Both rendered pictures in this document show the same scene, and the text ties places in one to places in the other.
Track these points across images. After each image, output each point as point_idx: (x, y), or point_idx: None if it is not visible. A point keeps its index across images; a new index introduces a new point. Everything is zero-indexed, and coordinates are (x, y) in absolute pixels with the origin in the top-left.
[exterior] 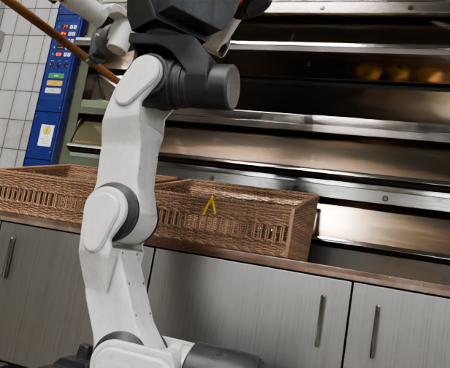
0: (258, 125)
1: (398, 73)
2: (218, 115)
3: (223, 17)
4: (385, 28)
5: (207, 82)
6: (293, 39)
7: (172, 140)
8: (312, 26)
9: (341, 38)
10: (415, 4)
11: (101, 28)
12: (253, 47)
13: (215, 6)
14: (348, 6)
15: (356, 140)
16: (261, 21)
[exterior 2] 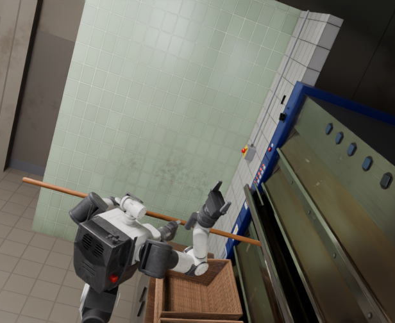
0: (274, 318)
1: None
2: (270, 289)
3: (98, 288)
4: (352, 316)
5: (82, 317)
6: (310, 268)
7: (255, 284)
8: (327, 266)
9: (326, 297)
10: (374, 315)
11: (171, 222)
12: (268, 262)
13: (93, 282)
14: (344, 270)
15: None
16: (315, 233)
